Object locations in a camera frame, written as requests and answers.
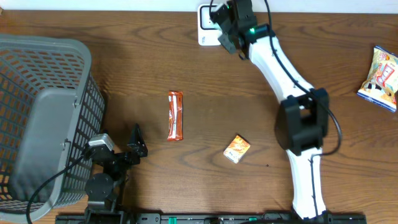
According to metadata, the long orange snack bar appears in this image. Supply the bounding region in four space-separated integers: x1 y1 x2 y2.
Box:
167 91 183 141

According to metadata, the small orange snack packet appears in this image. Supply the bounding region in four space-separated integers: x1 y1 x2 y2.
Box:
223 135 251 164

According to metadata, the cream snack bag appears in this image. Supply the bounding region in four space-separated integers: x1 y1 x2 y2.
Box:
357 45 397 113

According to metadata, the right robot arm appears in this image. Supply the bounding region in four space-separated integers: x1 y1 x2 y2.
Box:
208 1 330 221

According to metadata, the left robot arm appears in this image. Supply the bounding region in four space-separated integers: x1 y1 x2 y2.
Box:
83 124 148 223

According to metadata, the white barcode scanner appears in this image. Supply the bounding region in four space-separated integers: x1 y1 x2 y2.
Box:
197 3 221 46

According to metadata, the grey plastic shopping basket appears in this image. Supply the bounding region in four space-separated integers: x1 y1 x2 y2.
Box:
1 34 105 223

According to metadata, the black left camera cable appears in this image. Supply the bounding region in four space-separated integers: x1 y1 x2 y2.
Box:
25 154 88 224

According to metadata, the black camera cable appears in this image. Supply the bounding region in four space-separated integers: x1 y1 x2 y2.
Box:
208 0 343 218
25 154 88 224

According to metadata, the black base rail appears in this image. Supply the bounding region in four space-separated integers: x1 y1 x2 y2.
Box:
55 212 367 224

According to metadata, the black right camera cable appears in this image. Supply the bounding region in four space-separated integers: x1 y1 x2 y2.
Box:
208 0 343 218

